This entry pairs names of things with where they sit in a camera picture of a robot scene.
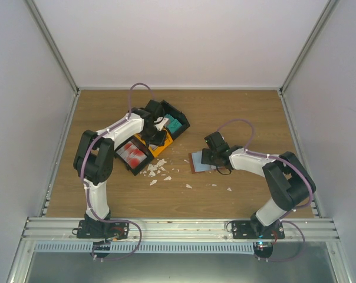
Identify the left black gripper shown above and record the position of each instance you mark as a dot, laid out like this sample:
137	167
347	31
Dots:
159	142

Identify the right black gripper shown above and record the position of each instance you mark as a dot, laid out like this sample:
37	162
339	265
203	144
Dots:
205	159

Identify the brown leather card holder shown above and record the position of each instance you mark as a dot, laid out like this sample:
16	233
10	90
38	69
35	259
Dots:
196	165

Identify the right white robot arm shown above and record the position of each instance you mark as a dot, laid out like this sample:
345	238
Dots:
289	183

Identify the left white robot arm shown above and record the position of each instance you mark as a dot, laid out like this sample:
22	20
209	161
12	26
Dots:
95	155

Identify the teal card stack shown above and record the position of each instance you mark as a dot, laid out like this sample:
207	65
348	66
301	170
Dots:
173	125

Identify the black bin with red cards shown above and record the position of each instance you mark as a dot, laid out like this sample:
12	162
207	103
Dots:
143	148

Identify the black bin with teal cards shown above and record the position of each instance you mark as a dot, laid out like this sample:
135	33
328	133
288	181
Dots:
172	111

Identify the red patterned card stack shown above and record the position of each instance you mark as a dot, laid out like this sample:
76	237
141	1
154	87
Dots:
131	154

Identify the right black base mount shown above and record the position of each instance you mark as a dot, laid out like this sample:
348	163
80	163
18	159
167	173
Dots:
242	229

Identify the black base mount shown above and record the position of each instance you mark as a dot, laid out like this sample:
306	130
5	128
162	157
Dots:
242	229
91	229

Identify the grey slotted cable duct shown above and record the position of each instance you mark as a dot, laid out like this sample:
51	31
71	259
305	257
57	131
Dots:
148	247

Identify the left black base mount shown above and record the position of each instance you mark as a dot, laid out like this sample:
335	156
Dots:
91	229

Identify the aluminium front rail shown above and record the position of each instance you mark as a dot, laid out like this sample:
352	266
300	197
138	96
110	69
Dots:
181	230

